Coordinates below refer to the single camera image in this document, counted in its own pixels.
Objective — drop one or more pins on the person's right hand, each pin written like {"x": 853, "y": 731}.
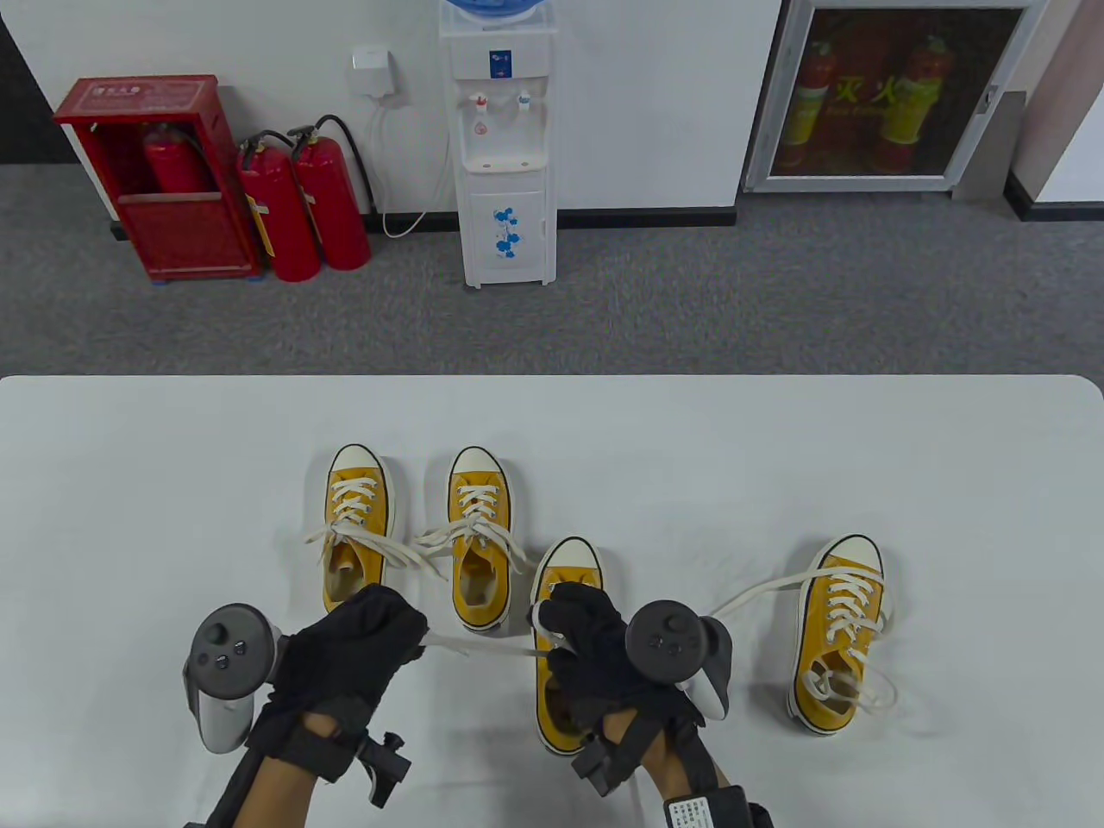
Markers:
{"x": 591, "y": 655}

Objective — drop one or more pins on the person's left hand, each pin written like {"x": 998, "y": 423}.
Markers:
{"x": 354, "y": 647}

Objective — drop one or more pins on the white shoe lace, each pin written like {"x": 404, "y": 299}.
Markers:
{"x": 849, "y": 595}
{"x": 355, "y": 496}
{"x": 477, "y": 504}

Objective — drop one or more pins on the person's right forearm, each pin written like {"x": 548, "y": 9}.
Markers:
{"x": 664, "y": 759}

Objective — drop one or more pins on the person's left forearm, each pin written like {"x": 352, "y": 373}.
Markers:
{"x": 276, "y": 793}

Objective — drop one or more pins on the grey tracking controller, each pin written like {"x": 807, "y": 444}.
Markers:
{"x": 664, "y": 642}
{"x": 228, "y": 647}

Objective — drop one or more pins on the black labelled box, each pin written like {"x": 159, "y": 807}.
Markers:
{"x": 707, "y": 811}

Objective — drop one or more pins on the red fire extinguisher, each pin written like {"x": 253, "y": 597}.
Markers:
{"x": 172, "y": 168}
{"x": 332, "y": 207}
{"x": 280, "y": 216}

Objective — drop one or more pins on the red fire extinguisher cabinet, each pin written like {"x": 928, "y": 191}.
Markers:
{"x": 190, "y": 233}

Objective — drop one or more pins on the white water dispenser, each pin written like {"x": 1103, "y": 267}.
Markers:
{"x": 504, "y": 216}

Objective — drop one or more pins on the glass door fire cabinet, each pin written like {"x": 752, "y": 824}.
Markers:
{"x": 906, "y": 103}

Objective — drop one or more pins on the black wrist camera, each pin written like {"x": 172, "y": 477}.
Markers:
{"x": 604, "y": 768}
{"x": 388, "y": 768}

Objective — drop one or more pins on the white wall box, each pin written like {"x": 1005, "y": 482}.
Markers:
{"x": 375, "y": 73}

